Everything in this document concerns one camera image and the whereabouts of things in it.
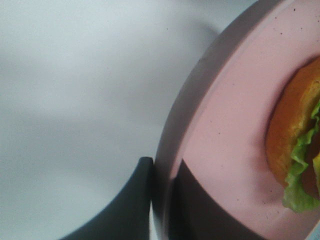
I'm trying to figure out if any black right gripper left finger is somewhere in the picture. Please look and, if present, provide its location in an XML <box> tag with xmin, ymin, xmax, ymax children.
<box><xmin>63</xmin><ymin>157</ymin><xmax>154</xmax><ymax>240</ymax></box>

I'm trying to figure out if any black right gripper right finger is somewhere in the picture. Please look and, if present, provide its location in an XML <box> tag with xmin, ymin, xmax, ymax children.
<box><xmin>168</xmin><ymin>160</ymin><xmax>280</xmax><ymax>240</ymax></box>

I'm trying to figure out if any pink round plate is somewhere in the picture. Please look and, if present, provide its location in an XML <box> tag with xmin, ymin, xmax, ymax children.
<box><xmin>152</xmin><ymin>0</ymin><xmax>320</xmax><ymax>240</ymax></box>

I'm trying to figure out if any burger with lettuce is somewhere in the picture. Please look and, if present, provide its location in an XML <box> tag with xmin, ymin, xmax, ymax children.
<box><xmin>265</xmin><ymin>58</ymin><xmax>320</xmax><ymax>213</ymax></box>

